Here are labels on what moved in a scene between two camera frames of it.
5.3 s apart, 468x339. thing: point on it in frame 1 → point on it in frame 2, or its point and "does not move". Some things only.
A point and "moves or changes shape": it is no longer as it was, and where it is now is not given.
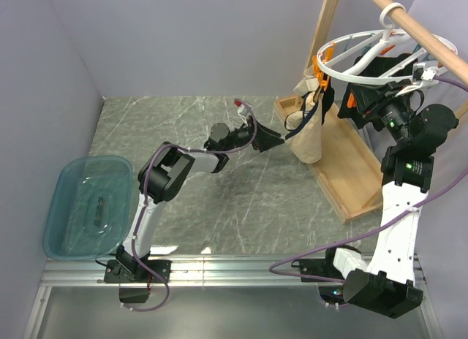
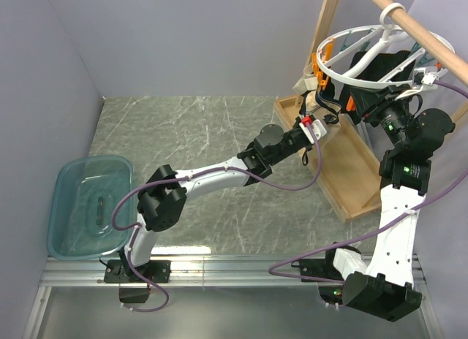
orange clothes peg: [319, 73] does not move
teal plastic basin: [89, 211] does not move
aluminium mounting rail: [89, 272] does not move
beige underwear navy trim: [303, 128] moves or changes shape
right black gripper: [388, 99] does not move
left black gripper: [266, 139] → [297, 126]
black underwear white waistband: [328, 95] → [309, 82]
